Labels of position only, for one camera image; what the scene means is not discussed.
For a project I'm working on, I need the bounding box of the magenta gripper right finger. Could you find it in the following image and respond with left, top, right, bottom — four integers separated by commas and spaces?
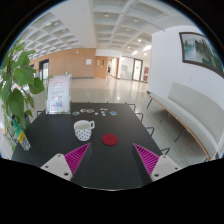
133, 143, 183, 183

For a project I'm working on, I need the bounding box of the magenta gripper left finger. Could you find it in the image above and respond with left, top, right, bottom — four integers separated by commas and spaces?
40, 142, 92, 182

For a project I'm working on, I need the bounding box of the white polka dot mug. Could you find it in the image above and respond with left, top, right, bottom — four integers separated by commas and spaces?
74, 120, 95, 141

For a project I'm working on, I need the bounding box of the red round coaster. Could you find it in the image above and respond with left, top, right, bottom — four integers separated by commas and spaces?
102, 134, 118, 146

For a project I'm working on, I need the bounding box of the round badge left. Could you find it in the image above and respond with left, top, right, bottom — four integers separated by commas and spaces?
72, 111, 80, 116

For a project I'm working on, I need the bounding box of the colourful round badge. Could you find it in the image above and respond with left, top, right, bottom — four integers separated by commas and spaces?
80, 109, 94, 113

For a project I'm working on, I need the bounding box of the blue square badge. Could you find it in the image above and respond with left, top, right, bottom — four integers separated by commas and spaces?
109, 111, 117, 116

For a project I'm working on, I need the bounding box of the glass plant vase with labels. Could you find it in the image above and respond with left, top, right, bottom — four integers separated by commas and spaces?
13, 120, 30, 151

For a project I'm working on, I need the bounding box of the long white bench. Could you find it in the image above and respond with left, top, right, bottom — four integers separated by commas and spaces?
150, 82, 224, 160

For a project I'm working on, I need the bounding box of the acrylic sign stand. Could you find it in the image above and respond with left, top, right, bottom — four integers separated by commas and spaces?
46, 74, 71, 114

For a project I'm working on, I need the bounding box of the green leafy potted plant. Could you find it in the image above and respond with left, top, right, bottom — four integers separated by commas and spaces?
0, 37, 46, 141

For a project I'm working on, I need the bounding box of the framed landscape painting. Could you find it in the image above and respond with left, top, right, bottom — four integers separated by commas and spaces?
179, 32, 224, 78

